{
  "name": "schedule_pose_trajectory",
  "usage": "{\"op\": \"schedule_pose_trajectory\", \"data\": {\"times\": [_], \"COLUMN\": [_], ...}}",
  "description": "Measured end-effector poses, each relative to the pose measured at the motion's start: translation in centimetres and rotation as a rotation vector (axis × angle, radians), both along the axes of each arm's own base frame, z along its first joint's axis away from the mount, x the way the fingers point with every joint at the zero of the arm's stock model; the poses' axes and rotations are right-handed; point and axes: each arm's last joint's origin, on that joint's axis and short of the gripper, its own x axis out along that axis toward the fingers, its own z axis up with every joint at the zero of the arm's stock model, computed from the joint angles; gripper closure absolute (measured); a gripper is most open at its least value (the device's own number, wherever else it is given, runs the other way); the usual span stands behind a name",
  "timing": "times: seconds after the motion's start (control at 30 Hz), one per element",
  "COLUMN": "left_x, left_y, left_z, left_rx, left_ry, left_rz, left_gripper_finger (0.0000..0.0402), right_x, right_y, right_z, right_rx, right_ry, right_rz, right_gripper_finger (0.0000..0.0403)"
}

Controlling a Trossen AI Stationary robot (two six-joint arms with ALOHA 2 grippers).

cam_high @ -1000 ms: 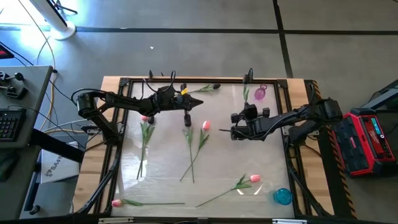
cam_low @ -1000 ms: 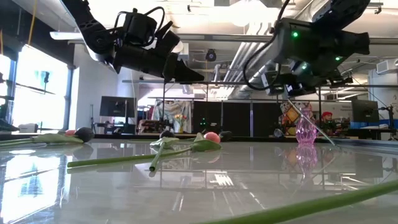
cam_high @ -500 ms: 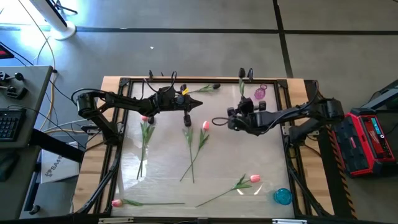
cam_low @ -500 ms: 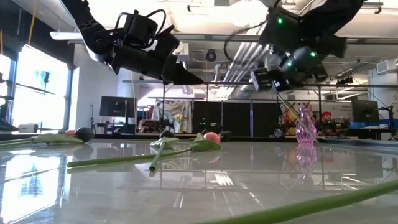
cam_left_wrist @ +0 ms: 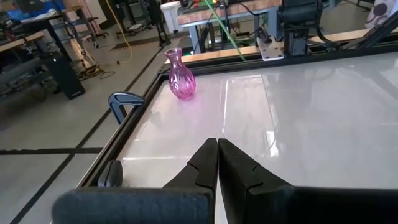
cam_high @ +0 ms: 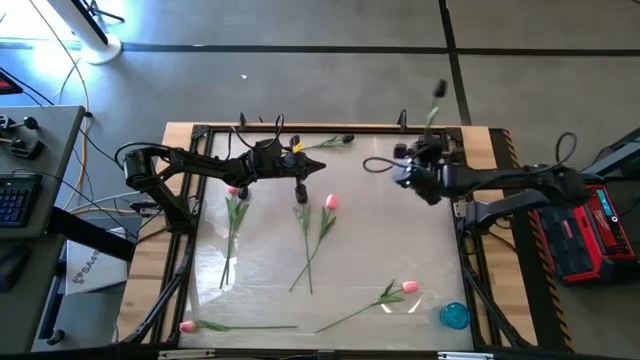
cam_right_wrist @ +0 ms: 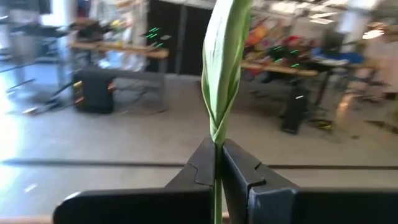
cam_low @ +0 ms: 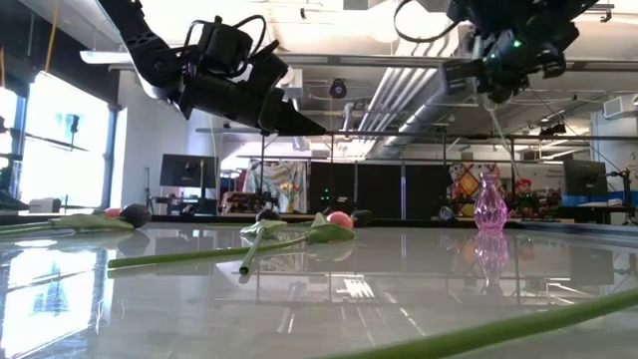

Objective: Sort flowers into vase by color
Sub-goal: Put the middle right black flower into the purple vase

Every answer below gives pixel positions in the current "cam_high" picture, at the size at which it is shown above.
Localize black hazard-striped base plate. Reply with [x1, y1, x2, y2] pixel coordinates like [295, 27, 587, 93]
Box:
[489, 127, 576, 354]

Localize red and black toolbox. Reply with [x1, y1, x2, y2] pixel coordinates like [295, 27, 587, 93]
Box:
[529, 183, 639, 287]

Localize red and black device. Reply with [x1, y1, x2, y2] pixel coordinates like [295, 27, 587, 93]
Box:
[0, 68, 25, 96]

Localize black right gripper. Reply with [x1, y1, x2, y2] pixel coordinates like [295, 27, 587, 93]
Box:
[392, 133, 451, 206]

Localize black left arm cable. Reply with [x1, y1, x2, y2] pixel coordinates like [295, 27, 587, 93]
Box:
[228, 113, 286, 151]

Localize white printed cardboard box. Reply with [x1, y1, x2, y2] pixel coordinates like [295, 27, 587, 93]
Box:
[64, 227, 129, 296]

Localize black desk support beam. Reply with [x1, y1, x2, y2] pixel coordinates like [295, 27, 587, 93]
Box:
[47, 205, 136, 262]

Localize grey floor cable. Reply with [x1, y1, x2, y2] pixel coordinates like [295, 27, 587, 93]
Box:
[69, 191, 146, 215]

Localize white floor stand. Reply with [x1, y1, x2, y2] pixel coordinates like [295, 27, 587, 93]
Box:
[47, 0, 124, 66]

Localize black desk clamp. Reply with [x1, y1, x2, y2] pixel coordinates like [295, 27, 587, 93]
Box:
[9, 137, 46, 161]

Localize grey desk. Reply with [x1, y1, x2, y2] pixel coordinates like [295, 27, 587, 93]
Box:
[0, 104, 86, 354]

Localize yellow floor cable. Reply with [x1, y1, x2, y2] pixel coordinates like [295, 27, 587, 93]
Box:
[27, 0, 92, 214]

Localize black backlit keyboard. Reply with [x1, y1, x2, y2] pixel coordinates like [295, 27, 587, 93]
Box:
[0, 173, 44, 229]

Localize silver metal bracket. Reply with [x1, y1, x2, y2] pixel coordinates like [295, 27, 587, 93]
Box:
[157, 348, 216, 360]
[438, 351, 495, 360]

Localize black floor cable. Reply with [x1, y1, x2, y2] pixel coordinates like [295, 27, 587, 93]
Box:
[77, 127, 119, 165]

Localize black aluminium table frame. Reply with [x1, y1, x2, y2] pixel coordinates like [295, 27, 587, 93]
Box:
[117, 122, 539, 351]

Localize blue glass vase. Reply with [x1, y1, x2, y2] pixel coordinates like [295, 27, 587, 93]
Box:
[439, 301, 472, 331]

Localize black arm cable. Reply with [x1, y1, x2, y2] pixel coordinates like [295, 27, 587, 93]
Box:
[363, 156, 401, 175]
[228, 113, 286, 151]

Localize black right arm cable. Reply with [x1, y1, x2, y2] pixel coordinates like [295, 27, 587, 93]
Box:
[363, 156, 401, 175]

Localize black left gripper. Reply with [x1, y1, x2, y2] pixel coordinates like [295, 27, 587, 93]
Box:
[248, 134, 327, 183]

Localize grey equipment stand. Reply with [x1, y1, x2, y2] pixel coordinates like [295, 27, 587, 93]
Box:
[579, 127, 640, 184]

